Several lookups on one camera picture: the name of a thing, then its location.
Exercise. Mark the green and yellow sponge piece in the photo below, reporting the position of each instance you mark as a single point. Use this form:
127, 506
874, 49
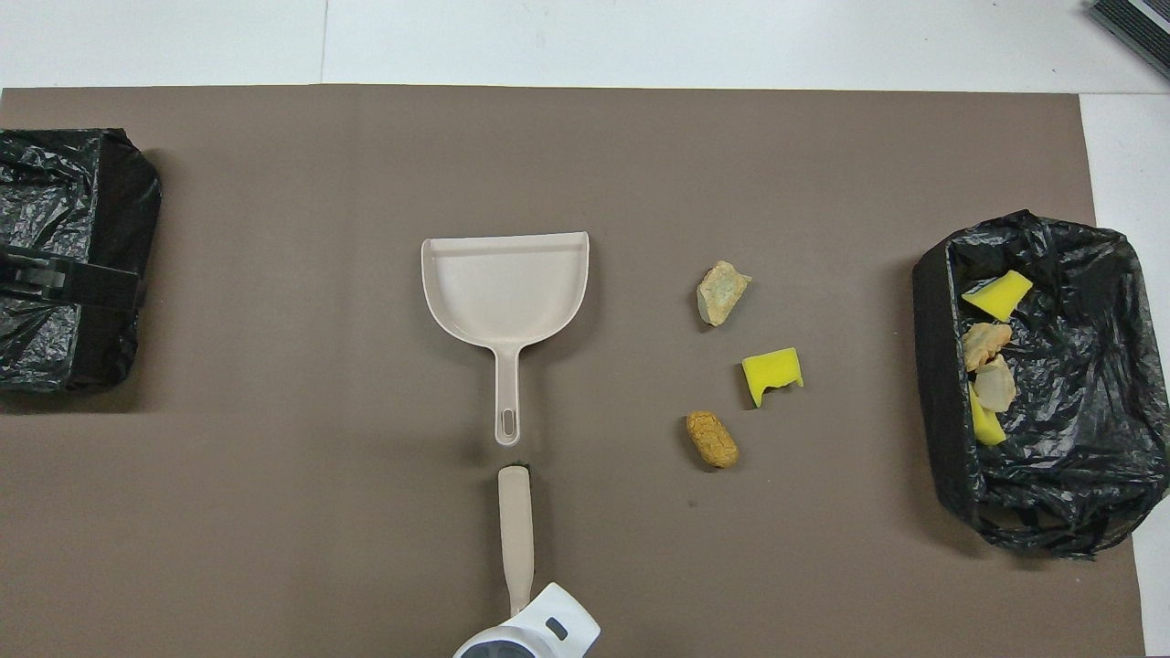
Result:
985, 428

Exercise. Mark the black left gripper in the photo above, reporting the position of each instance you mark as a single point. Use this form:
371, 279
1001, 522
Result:
32, 274

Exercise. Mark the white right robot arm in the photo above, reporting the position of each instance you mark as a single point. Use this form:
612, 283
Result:
539, 631

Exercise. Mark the dark ribbed device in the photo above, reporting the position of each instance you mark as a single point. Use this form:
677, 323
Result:
1138, 23

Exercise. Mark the yellow wedge sponge piece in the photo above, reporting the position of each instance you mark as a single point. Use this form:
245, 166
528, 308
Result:
996, 294

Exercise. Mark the beige hand brush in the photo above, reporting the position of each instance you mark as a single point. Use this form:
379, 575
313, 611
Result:
516, 530

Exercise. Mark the brown table mat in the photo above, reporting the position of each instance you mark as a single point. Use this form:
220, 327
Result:
640, 146

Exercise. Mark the beige plastic dustpan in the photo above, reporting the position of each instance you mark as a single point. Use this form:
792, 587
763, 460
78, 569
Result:
503, 292

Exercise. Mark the yellow notched sponge piece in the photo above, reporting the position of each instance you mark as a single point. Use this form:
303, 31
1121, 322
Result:
774, 370

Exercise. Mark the pale greenish bread chunk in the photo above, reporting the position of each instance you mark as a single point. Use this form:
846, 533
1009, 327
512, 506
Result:
722, 292

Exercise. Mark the bin lined with black bag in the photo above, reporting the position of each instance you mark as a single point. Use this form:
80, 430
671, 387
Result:
1079, 411
55, 183

